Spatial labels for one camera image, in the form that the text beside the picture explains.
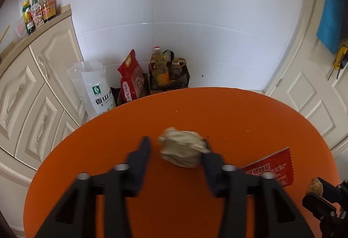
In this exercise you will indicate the oil bottles in black bag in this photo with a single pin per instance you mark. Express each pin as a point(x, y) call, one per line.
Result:
point(179, 83)

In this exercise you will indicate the green yellow label bottle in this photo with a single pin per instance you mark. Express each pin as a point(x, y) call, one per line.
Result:
point(28, 18)

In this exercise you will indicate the brown glass jar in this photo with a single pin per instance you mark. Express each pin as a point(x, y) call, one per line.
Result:
point(176, 69)

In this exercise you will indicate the beige kitchen countertop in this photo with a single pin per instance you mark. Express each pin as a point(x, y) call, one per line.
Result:
point(35, 37)

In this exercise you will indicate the red sauce sachet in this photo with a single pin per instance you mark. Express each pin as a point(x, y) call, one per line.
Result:
point(274, 167)

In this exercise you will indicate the red rice bag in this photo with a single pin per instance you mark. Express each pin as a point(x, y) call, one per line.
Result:
point(132, 77)

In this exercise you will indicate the red label seasoning bottle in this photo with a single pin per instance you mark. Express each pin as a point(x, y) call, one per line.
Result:
point(37, 16)

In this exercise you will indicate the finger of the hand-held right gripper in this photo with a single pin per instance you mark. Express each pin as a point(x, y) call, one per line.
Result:
point(334, 193)
point(318, 208)

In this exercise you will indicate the beige paper ball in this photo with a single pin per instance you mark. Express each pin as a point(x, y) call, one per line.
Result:
point(182, 147)

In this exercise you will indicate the white rice bag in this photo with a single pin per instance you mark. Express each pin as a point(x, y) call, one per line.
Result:
point(96, 91)

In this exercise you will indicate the clear pink plastic container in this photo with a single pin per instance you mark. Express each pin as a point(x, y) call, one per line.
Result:
point(20, 28)

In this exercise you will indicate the yellow chopsticks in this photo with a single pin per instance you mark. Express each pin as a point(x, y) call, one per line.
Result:
point(4, 35)

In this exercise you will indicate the blue apron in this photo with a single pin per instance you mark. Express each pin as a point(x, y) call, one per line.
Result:
point(331, 20)

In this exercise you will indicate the white panel door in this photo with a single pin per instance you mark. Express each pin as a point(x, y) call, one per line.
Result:
point(301, 91)

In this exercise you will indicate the brown nut shell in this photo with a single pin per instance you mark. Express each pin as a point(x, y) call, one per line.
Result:
point(314, 186)

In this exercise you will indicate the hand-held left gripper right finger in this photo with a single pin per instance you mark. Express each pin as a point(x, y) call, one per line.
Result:
point(213, 175)

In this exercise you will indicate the yellow cooking oil bottle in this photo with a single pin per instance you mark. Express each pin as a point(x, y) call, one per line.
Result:
point(159, 69)

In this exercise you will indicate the grey apron with yellow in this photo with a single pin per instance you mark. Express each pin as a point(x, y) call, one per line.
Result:
point(341, 57)

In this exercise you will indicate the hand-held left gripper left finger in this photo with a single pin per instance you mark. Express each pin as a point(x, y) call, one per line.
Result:
point(138, 170)

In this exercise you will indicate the cream lower kitchen cabinets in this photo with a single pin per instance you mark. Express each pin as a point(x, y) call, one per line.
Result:
point(32, 96)

